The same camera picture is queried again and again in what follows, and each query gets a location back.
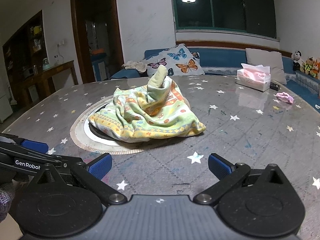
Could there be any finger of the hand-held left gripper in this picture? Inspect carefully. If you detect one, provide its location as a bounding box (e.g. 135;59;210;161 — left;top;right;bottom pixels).
0;134;49;154
0;145;63;167

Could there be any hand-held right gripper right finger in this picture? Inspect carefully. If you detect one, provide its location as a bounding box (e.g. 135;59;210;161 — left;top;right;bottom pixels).
194;153;288;205

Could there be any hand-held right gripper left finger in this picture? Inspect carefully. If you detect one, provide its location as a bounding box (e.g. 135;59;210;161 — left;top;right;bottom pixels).
32;153;128;207

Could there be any green patterned child's shirt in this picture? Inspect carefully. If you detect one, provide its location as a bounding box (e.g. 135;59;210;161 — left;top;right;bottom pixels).
88;66;207;144

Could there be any person's left forearm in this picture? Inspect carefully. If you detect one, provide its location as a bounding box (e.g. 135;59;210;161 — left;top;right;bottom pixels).
0;177;16;222

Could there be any round black induction cooktop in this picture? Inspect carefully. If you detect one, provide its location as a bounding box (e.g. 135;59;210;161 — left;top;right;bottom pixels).
84;100;150;148

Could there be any grey star-print tablecloth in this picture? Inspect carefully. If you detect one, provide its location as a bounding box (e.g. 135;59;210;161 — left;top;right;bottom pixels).
0;74;320;240

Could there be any white fridge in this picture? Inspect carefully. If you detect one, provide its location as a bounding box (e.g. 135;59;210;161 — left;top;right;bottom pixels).
0;80;13;123

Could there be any wooden sideboard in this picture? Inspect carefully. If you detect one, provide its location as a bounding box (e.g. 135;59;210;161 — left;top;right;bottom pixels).
14;60;78;105

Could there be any pink and white tissue pack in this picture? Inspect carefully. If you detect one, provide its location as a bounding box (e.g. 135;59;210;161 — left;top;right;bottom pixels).
236;63;272;92

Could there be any pink hair scrunchie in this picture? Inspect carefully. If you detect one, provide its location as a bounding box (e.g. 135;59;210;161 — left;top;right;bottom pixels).
276;92;295;104

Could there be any blue cabinet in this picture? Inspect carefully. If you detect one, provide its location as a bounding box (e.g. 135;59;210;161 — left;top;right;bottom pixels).
91;52;108;82

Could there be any dark wooden shelving unit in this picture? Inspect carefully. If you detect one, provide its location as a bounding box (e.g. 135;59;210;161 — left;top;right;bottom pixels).
2;10;48;85

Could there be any crumpled white cloth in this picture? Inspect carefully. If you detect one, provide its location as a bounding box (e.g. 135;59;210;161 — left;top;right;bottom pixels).
122;60;148;74

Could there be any blue sofa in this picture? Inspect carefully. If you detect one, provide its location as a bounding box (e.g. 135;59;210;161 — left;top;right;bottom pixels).
110;47;320;101

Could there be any white butterfly-print pillow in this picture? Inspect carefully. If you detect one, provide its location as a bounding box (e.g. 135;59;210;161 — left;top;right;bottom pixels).
144;44;205;77

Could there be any plain grey pillow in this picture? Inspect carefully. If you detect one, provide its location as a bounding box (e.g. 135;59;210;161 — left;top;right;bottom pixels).
245;48;287;85

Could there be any plush toy with yellow vest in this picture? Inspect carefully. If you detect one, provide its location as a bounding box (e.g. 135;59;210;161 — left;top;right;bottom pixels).
301;57;315;77

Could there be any panda plush toy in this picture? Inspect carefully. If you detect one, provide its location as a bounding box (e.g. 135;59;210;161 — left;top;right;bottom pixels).
292;50;303;71

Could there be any orange plush toy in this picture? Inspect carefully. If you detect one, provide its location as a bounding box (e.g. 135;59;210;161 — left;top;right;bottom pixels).
311;59;320;79

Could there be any green-framed window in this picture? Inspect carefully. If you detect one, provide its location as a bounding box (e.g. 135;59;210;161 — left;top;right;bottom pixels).
171;0;277;40

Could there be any dark wooden door frame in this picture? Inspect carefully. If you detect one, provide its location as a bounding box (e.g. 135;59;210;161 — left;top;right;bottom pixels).
70;0;125;85

